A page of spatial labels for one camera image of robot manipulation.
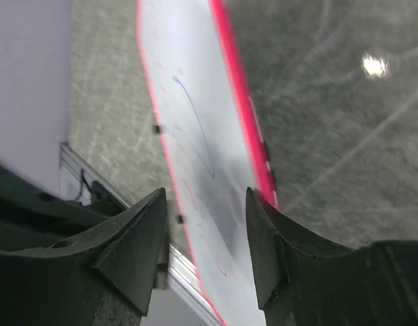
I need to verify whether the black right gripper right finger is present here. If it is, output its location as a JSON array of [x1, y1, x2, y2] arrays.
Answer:
[[246, 189, 418, 325]]

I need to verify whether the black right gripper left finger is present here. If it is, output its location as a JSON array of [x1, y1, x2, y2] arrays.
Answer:
[[0, 188, 166, 325]]

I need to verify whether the red-framed whiteboard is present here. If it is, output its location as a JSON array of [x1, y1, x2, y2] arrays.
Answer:
[[136, 1, 265, 325]]

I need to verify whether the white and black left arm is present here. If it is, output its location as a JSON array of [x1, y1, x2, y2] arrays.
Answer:
[[0, 165, 125, 251]]

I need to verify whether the aluminium mounting rail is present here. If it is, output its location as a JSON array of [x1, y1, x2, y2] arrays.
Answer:
[[60, 143, 219, 325]]

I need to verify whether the metal wire whiteboard stand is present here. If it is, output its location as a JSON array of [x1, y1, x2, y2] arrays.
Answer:
[[246, 96, 279, 209]]

